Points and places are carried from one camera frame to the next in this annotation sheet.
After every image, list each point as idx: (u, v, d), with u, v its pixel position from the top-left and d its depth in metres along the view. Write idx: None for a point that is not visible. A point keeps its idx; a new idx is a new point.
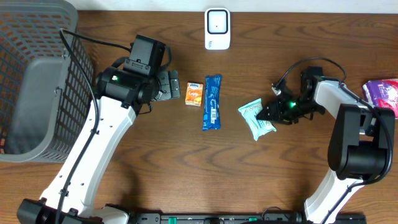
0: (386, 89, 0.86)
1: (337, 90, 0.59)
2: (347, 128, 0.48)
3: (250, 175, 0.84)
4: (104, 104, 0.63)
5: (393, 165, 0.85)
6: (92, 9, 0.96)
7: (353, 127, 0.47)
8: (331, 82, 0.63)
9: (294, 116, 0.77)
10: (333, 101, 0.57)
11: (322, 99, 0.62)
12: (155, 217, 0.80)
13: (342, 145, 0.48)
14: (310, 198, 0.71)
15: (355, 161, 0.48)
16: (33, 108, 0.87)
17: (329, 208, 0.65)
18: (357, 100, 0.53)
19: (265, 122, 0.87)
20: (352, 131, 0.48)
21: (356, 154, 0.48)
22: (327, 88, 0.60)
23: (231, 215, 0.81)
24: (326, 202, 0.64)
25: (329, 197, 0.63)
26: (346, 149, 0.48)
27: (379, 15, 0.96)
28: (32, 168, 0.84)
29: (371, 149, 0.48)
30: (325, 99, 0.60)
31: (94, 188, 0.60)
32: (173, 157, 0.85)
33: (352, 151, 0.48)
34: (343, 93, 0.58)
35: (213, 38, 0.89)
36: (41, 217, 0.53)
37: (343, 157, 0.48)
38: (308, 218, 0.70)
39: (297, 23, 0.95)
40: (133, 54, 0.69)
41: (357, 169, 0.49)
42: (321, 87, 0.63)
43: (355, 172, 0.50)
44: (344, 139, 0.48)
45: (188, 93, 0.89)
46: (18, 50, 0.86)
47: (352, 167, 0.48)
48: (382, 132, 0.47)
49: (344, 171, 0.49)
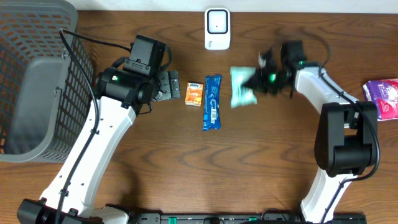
0: (385, 89, 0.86)
1: (318, 81, 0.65)
2: (331, 129, 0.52)
3: (250, 175, 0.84)
4: (104, 104, 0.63)
5: (393, 165, 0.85)
6: (93, 9, 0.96)
7: (337, 127, 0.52)
8: (313, 70, 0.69)
9: (273, 88, 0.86)
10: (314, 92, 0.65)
11: (303, 88, 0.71)
12: (155, 217, 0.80)
13: (329, 145, 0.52)
14: (306, 200, 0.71)
15: (342, 158, 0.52)
16: (32, 108, 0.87)
17: (326, 207, 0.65)
18: (339, 94, 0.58)
19: (247, 91, 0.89)
20: (336, 131, 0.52)
21: (342, 151, 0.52)
22: (309, 79, 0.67)
23: (231, 215, 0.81)
24: (323, 201, 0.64)
25: (324, 195, 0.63)
26: (333, 148, 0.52)
27: (379, 15, 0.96)
28: (32, 167, 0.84)
29: (357, 145, 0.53)
30: (310, 88, 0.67)
31: (94, 188, 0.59)
32: (173, 157, 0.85)
33: (339, 149, 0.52)
34: (324, 85, 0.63)
35: (213, 38, 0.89)
36: (41, 217, 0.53)
37: (330, 155, 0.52)
38: (307, 219, 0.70)
39: (297, 23, 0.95)
40: (133, 54, 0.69)
41: (346, 165, 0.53)
42: (301, 77, 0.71)
43: (344, 168, 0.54)
44: (330, 139, 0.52)
45: (188, 93, 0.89)
46: (18, 50, 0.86)
47: (341, 163, 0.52)
48: (366, 127, 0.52)
49: (333, 170, 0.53)
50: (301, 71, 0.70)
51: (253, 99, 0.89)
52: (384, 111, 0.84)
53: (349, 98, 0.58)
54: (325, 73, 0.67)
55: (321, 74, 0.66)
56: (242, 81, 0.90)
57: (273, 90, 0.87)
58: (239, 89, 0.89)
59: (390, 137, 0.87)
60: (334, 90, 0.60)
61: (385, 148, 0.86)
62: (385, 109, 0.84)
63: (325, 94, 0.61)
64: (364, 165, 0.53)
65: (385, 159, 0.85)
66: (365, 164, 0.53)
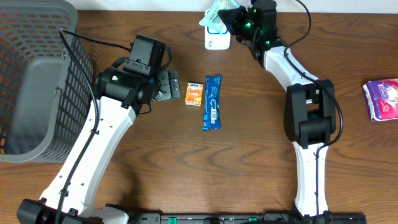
0: (386, 89, 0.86)
1: (284, 63, 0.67)
2: (295, 107, 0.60)
3: (250, 175, 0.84)
4: (104, 104, 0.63)
5: (393, 164, 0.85)
6: (93, 9, 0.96)
7: (300, 105, 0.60)
8: (277, 50, 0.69)
9: (243, 37, 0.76)
10: (281, 73, 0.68)
11: (270, 66, 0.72)
12: (155, 217, 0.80)
13: (295, 121, 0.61)
14: (298, 195, 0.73)
15: (306, 129, 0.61)
16: (32, 108, 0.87)
17: (314, 190, 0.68)
18: (301, 75, 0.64)
19: (219, 22, 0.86)
20: (300, 108, 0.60)
21: (306, 123, 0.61)
22: (275, 60, 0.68)
23: (231, 215, 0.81)
24: (308, 182, 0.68)
25: (307, 173, 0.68)
26: (298, 122, 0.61)
27: (378, 15, 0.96)
28: (33, 167, 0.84)
29: (319, 117, 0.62)
30: (276, 69, 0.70)
31: (94, 188, 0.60)
32: (173, 157, 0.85)
33: (304, 122, 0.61)
34: (288, 66, 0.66)
35: (213, 38, 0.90)
36: (41, 217, 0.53)
37: (296, 129, 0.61)
38: (304, 213, 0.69)
39: (296, 23, 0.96)
40: (133, 54, 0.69)
41: (311, 134, 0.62)
42: (268, 58, 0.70)
43: (310, 137, 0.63)
44: (296, 116, 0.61)
45: (187, 93, 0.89)
46: (18, 50, 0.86)
47: (307, 134, 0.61)
48: (324, 100, 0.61)
49: (303, 140, 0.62)
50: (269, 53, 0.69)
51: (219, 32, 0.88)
52: (384, 111, 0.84)
53: (310, 76, 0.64)
54: (290, 53, 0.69)
55: (286, 53, 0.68)
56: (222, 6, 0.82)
57: (241, 38, 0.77)
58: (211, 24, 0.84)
59: (390, 137, 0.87)
60: (297, 70, 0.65)
61: (385, 148, 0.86)
62: (385, 109, 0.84)
63: (290, 75, 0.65)
64: (327, 132, 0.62)
65: (385, 159, 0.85)
66: (329, 131, 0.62)
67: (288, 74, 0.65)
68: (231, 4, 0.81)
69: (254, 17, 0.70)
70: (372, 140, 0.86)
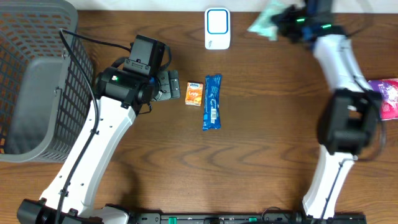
0: (386, 89, 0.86)
1: (339, 58, 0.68)
2: (336, 113, 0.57)
3: (250, 175, 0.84)
4: (104, 104, 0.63)
5: (393, 165, 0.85)
6: (93, 9, 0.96)
7: (342, 111, 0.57)
8: (336, 40, 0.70)
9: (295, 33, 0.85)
10: (331, 68, 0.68)
11: (321, 56, 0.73)
12: (155, 217, 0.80)
13: (331, 126, 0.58)
14: (307, 193, 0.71)
15: (341, 138, 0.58)
16: (32, 107, 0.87)
17: (326, 196, 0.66)
18: (354, 80, 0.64)
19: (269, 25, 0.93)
20: (341, 115, 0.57)
21: (343, 132, 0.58)
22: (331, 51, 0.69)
23: (231, 215, 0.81)
24: (323, 186, 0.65)
25: (324, 179, 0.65)
26: (333, 128, 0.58)
27: (379, 15, 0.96)
28: (33, 167, 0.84)
29: (358, 127, 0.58)
30: (326, 62, 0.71)
31: (94, 189, 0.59)
32: (173, 157, 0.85)
33: (341, 130, 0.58)
34: (342, 64, 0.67)
35: (214, 38, 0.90)
36: (40, 217, 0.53)
37: (330, 134, 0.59)
38: (308, 213, 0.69)
39: None
40: (133, 54, 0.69)
41: (344, 143, 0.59)
42: (322, 48, 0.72)
43: (341, 146, 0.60)
44: (334, 122, 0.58)
45: (188, 93, 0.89)
46: (18, 50, 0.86)
47: (339, 141, 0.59)
48: (370, 113, 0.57)
49: (332, 147, 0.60)
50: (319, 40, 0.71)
51: (270, 37, 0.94)
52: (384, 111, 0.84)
53: (360, 83, 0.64)
54: (347, 46, 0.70)
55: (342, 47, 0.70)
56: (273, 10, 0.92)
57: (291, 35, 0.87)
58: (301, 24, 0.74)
59: (391, 137, 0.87)
60: (351, 73, 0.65)
61: (385, 148, 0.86)
62: (385, 109, 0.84)
63: (340, 74, 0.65)
64: (360, 145, 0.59)
65: (384, 159, 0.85)
66: (362, 144, 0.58)
67: (340, 72, 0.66)
68: (279, 7, 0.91)
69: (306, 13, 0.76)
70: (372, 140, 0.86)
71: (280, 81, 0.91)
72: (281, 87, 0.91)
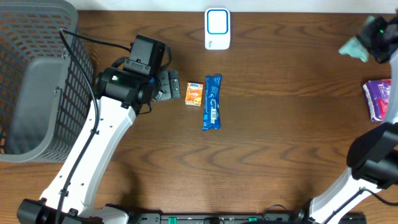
0: (385, 89, 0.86)
1: None
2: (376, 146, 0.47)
3: (250, 175, 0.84)
4: (104, 104, 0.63)
5: None
6: (93, 9, 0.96)
7: (382, 149, 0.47)
8: None
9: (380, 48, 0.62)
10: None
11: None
12: (155, 217, 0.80)
13: (365, 156, 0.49)
14: (317, 198, 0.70)
15: (372, 168, 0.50)
16: (32, 108, 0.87)
17: (334, 210, 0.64)
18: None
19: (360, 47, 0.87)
20: (381, 150, 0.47)
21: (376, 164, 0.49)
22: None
23: (231, 215, 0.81)
24: (334, 203, 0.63)
25: (338, 196, 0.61)
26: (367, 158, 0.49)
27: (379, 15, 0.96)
28: (33, 167, 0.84)
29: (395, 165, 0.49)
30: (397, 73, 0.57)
31: (94, 189, 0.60)
32: (173, 157, 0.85)
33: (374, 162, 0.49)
34: None
35: (213, 38, 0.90)
36: (41, 217, 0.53)
37: (361, 161, 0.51)
38: (311, 215, 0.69)
39: (296, 23, 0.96)
40: (133, 54, 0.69)
41: (372, 175, 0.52)
42: None
43: (370, 175, 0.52)
44: (369, 154, 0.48)
45: (188, 93, 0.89)
46: (18, 50, 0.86)
47: (367, 173, 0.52)
48: None
49: (358, 172, 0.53)
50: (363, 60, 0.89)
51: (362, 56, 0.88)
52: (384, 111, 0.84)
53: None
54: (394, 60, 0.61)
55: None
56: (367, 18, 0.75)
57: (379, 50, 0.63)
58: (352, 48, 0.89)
59: None
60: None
61: None
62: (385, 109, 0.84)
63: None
64: (392, 182, 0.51)
65: None
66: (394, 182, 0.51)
67: None
68: None
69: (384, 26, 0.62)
70: None
71: (280, 81, 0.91)
72: (281, 87, 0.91)
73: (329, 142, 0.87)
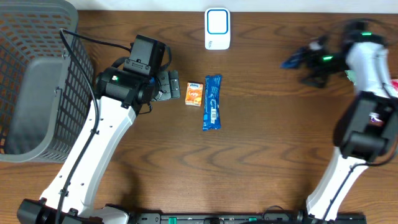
0: None
1: (370, 63, 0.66)
2: (358, 113, 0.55)
3: (250, 175, 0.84)
4: (104, 104, 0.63)
5: (393, 165, 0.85)
6: (93, 9, 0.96)
7: (364, 114, 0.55)
8: (372, 47, 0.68)
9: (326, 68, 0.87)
10: (361, 73, 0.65)
11: (352, 62, 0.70)
12: (155, 217, 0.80)
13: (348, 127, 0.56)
14: (312, 194, 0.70)
15: (357, 141, 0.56)
16: (32, 108, 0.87)
17: (331, 198, 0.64)
18: (382, 87, 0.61)
19: None
20: (362, 116, 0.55)
21: (359, 134, 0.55)
22: (364, 56, 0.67)
23: (231, 215, 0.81)
24: (330, 187, 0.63)
25: (333, 182, 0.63)
26: (350, 129, 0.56)
27: (378, 15, 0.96)
28: (33, 167, 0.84)
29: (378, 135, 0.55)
30: (357, 67, 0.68)
31: (94, 188, 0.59)
32: (173, 157, 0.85)
33: (357, 132, 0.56)
34: (374, 70, 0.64)
35: (213, 38, 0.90)
36: (40, 217, 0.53)
37: (346, 135, 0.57)
38: (310, 212, 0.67)
39: (297, 22, 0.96)
40: (133, 54, 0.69)
41: (359, 149, 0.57)
42: (355, 53, 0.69)
43: (357, 150, 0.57)
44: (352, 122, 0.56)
45: (188, 93, 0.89)
46: (18, 50, 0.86)
47: (355, 146, 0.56)
48: (392, 120, 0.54)
49: (346, 149, 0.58)
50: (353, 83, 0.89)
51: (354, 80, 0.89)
52: None
53: (391, 89, 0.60)
54: (382, 55, 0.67)
55: (377, 55, 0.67)
56: None
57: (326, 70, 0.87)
58: None
59: None
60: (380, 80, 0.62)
61: None
62: None
63: (370, 79, 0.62)
64: (377, 153, 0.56)
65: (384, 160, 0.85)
66: (379, 153, 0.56)
67: (369, 78, 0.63)
68: None
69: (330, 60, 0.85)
70: None
71: (280, 81, 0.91)
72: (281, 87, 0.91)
73: (329, 142, 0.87)
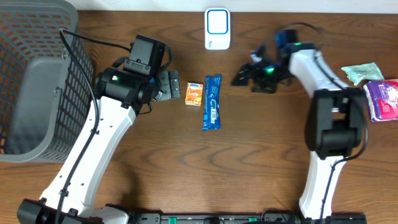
0: (386, 90, 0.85)
1: (313, 65, 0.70)
2: (320, 114, 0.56)
3: (250, 175, 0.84)
4: (104, 104, 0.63)
5: (393, 165, 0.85)
6: (93, 9, 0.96)
7: (326, 112, 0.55)
8: (307, 53, 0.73)
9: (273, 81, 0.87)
10: (309, 77, 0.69)
11: (298, 70, 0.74)
12: (155, 217, 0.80)
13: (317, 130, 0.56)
14: (303, 197, 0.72)
15: (330, 140, 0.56)
16: (32, 108, 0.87)
17: (322, 198, 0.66)
18: (331, 81, 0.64)
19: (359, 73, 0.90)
20: (326, 114, 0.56)
21: (330, 134, 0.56)
22: (303, 62, 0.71)
23: (231, 215, 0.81)
24: (318, 188, 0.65)
25: (319, 182, 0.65)
26: (319, 132, 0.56)
27: (378, 15, 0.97)
28: (32, 167, 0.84)
29: (345, 129, 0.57)
30: (303, 73, 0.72)
31: (94, 188, 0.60)
32: (173, 157, 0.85)
33: (326, 132, 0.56)
34: (318, 70, 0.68)
35: (213, 38, 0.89)
36: (41, 217, 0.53)
37: (318, 138, 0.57)
38: (306, 216, 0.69)
39: (297, 22, 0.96)
40: (133, 54, 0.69)
41: (333, 147, 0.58)
42: (296, 60, 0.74)
43: (332, 148, 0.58)
44: (319, 124, 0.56)
45: (188, 93, 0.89)
46: (18, 50, 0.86)
47: (329, 145, 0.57)
48: (353, 110, 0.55)
49: (323, 150, 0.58)
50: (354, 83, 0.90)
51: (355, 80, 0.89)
52: (384, 111, 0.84)
53: (339, 82, 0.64)
54: (319, 56, 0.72)
55: (315, 57, 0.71)
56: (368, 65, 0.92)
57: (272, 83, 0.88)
58: (354, 70, 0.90)
59: (391, 137, 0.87)
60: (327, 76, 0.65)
61: (385, 148, 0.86)
62: (385, 109, 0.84)
63: (318, 79, 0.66)
64: (351, 145, 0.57)
65: (384, 160, 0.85)
66: (353, 145, 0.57)
67: (316, 78, 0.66)
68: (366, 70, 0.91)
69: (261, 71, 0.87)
70: (372, 140, 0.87)
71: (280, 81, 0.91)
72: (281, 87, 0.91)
73: None
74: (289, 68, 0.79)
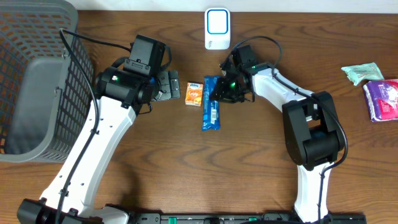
0: (386, 90, 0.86)
1: (273, 83, 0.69)
2: (296, 127, 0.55)
3: (250, 175, 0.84)
4: (104, 104, 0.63)
5: (392, 165, 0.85)
6: (93, 9, 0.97)
7: (301, 124, 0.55)
8: (265, 73, 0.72)
9: (237, 96, 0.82)
10: (275, 94, 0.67)
11: (262, 90, 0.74)
12: (155, 217, 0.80)
13: (299, 143, 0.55)
14: (298, 200, 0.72)
15: (314, 150, 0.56)
16: (32, 108, 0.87)
17: (317, 202, 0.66)
18: (295, 92, 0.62)
19: (359, 73, 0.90)
20: (302, 126, 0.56)
21: (311, 143, 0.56)
22: (264, 83, 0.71)
23: (231, 215, 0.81)
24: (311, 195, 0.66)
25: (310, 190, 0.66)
26: (301, 144, 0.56)
27: (378, 15, 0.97)
28: (32, 167, 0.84)
29: (324, 135, 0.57)
30: (267, 91, 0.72)
31: (94, 188, 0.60)
32: (173, 157, 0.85)
33: (308, 142, 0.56)
34: (280, 85, 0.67)
35: (213, 38, 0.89)
36: (41, 217, 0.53)
37: (301, 151, 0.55)
38: (305, 220, 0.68)
39: (297, 23, 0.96)
40: (133, 54, 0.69)
41: (318, 156, 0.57)
42: (258, 81, 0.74)
43: (318, 157, 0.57)
44: (298, 137, 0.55)
45: (188, 93, 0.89)
46: (18, 50, 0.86)
47: (314, 155, 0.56)
48: (326, 114, 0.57)
49: (310, 162, 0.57)
50: (354, 83, 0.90)
51: (354, 80, 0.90)
52: (384, 111, 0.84)
53: (303, 92, 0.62)
54: (277, 73, 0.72)
55: (275, 74, 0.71)
56: (369, 65, 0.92)
57: (237, 98, 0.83)
58: (354, 70, 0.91)
59: (391, 137, 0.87)
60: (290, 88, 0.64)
61: (385, 148, 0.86)
62: (385, 109, 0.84)
63: (282, 94, 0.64)
64: (334, 150, 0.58)
65: (384, 159, 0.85)
66: (336, 151, 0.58)
67: (280, 93, 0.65)
68: (366, 70, 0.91)
69: (226, 86, 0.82)
70: (372, 140, 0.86)
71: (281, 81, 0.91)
72: None
73: None
74: (253, 89, 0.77)
